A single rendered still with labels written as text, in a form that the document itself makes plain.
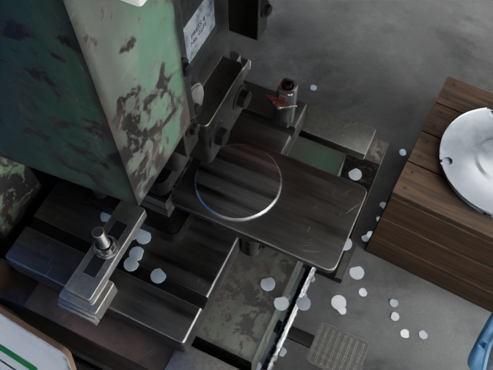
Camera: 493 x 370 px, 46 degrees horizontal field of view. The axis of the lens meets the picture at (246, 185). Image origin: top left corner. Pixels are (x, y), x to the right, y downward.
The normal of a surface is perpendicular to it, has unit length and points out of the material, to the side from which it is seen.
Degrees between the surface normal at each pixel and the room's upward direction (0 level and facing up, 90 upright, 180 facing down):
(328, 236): 0
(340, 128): 0
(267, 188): 0
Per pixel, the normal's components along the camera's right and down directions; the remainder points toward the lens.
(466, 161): 0.00, -0.47
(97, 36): 0.91, 0.37
